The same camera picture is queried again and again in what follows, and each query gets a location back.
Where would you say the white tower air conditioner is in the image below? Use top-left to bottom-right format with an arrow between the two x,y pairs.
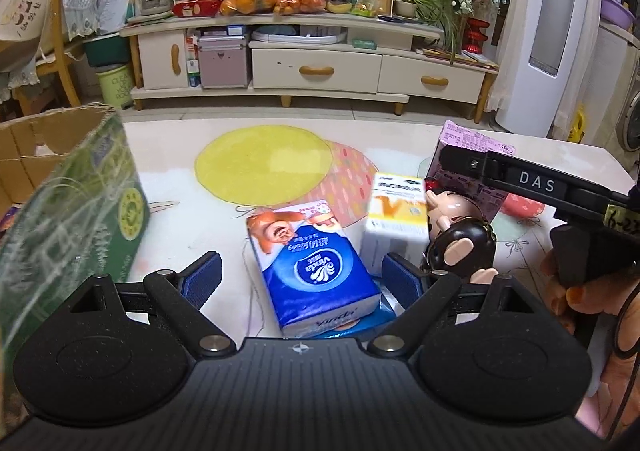
486,0 -> 601,140

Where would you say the white orange medicine box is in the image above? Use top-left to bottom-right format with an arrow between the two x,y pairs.
359,172 -> 430,278

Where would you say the nezha doll figure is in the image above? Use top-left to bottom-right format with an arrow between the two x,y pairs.
423,190 -> 498,284

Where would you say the wooden chair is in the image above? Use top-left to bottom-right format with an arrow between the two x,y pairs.
1,0 -> 99,115

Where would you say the right hand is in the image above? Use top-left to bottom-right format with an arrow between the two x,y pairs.
541,253 -> 639,437

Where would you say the green trash bin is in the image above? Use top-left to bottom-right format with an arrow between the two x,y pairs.
96,64 -> 134,108

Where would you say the canvas tote bag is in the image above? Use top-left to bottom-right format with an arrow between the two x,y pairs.
0,0 -> 47,73

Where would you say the red vase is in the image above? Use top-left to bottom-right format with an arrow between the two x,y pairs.
461,18 -> 490,54

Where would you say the cream tv cabinet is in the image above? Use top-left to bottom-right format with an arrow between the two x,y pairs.
121,13 -> 498,117

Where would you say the green milk cardboard carton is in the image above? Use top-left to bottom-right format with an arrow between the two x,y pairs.
1,105 -> 150,435

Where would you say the washing machine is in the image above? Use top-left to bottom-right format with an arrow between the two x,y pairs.
601,22 -> 639,170

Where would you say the pink storage box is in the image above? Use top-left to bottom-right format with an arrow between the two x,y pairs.
198,35 -> 250,89

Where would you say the blue tissue pack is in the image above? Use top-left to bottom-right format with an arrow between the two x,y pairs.
246,200 -> 381,338

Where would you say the tall pink blind box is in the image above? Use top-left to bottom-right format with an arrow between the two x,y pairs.
426,120 -> 516,222

